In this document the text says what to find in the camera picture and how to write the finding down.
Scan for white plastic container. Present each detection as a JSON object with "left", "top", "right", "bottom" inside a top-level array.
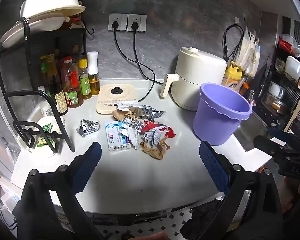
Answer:
[{"left": 36, "top": 116, "right": 66, "bottom": 155}]

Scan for dark bottle with yellow cap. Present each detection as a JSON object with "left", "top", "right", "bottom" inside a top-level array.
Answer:
[{"left": 71, "top": 45, "right": 82, "bottom": 63}]

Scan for slim brown bottle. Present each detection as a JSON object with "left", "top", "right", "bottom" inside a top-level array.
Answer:
[{"left": 53, "top": 49, "right": 62, "bottom": 67}]

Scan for person's right hand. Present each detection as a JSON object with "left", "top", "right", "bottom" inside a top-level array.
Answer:
[{"left": 281, "top": 177, "right": 300, "bottom": 215}]

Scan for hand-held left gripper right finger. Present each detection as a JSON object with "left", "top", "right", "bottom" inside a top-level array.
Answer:
[{"left": 180, "top": 141, "right": 283, "bottom": 240}]

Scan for black dish rack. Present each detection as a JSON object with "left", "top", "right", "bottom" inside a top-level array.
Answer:
[{"left": 255, "top": 37, "right": 300, "bottom": 135}]

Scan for black metal rack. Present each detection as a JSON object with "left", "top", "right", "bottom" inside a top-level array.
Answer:
[{"left": 0, "top": 16, "right": 95, "bottom": 153}]

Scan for green sachet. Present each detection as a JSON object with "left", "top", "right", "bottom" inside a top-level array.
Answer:
[{"left": 37, "top": 124, "right": 56, "bottom": 148}]

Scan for white paper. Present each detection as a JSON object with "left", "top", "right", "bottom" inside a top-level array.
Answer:
[{"left": 122, "top": 124, "right": 141, "bottom": 150}]

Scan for hanging plastic bags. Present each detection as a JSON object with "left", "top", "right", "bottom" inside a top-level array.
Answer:
[{"left": 236, "top": 26, "right": 262, "bottom": 78}]

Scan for beige induction cooker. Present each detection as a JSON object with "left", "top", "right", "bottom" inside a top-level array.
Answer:
[{"left": 95, "top": 84, "right": 146, "bottom": 114}]

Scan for glittery foil ball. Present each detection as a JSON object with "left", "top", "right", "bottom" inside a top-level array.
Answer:
[{"left": 126, "top": 120, "right": 144, "bottom": 134}]

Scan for red cap sauce bottle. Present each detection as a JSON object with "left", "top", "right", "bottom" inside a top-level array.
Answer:
[{"left": 60, "top": 56, "right": 84, "bottom": 108}]

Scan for white wall socket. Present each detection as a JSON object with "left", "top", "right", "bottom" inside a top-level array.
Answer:
[
  {"left": 108, "top": 13, "right": 128, "bottom": 32},
  {"left": 127, "top": 14, "right": 147, "bottom": 32}
]

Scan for yellow detergent bottle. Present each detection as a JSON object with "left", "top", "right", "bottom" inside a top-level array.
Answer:
[{"left": 221, "top": 60, "right": 244, "bottom": 92}]

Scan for purple plastic bucket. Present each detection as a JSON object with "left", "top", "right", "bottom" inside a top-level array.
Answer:
[{"left": 193, "top": 82, "right": 253, "bottom": 146}]

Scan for large silver foil wrapper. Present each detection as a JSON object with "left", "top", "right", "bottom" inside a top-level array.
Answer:
[{"left": 133, "top": 105, "right": 166, "bottom": 122}]

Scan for wooden spatula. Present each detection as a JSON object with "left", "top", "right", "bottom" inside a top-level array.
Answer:
[{"left": 284, "top": 90, "right": 300, "bottom": 133}]

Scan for cream bowl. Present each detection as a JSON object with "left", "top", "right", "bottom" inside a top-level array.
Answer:
[{"left": 20, "top": 0, "right": 86, "bottom": 20}]

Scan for steel sink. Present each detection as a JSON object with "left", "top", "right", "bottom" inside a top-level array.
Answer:
[{"left": 234, "top": 112, "right": 278, "bottom": 153}]

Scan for yellow cap green label bottle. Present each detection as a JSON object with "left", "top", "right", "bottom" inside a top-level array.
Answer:
[{"left": 78, "top": 59, "right": 92, "bottom": 100}]

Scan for blue white medicine box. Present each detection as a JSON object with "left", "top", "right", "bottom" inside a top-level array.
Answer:
[{"left": 105, "top": 120, "right": 131, "bottom": 152}]

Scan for red white wrapper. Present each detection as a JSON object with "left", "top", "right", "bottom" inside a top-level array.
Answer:
[{"left": 141, "top": 121, "right": 177, "bottom": 138}]

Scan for white mug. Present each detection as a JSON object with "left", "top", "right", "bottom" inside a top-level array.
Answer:
[{"left": 269, "top": 81, "right": 285, "bottom": 98}]

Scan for printed white paper scrap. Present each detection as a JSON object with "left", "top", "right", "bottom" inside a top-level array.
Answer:
[{"left": 143, "top": 129, "right": 163, "bottom": 148}]

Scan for hanging black cable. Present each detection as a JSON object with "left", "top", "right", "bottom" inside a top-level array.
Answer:
[{"left": 223, "top": 24, "right": 245, "bottom": 60}]

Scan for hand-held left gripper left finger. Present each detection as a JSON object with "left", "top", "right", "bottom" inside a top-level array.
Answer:
[{"left": 13, "top": 141, "right": 108, "bottom": 240}]

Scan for white air fryer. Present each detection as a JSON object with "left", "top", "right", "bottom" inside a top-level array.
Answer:
[{"left": 160, "top": 47, "right": 228, "bottom": 111}]

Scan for white lidded box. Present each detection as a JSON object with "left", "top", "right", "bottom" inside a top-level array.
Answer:
[{"left": 285, "top": 55, "right": 300, "bottom": 79}]

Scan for dark soy sauce bottle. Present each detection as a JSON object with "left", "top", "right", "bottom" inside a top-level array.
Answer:
[{"left": 47, "top": 54, "right": 68, "bottom": 116}]

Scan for black power cable with plug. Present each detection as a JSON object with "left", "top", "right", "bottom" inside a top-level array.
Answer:
[
  {"left": 130, "top": 21, "right": 165, "bottom": 85},
  {"left": 111, "top": 21, "right": 156, "bottom": 103}
]

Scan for small silver foil wrapper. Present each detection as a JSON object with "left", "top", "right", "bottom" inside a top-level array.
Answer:
[{"left": 76, "top": 119, "right": 100, "bottom": 137}]

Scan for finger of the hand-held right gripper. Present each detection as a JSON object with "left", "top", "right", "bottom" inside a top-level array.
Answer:
[
  {"left": 254, "top": 135, "right": 300, "bottom": 160},
  {"left": 266, "top": 127, "right": 300, "bottom": 143}
]

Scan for oil spray bottle white top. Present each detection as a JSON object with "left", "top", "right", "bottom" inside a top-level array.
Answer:
[{"left": 87, "top": 51, "right": 101, "bottom": 96}]

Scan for small white capped bottle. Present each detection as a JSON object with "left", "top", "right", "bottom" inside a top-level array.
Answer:
[{"left": 37, "top": 86, "right": 53, "bottom": 117}]

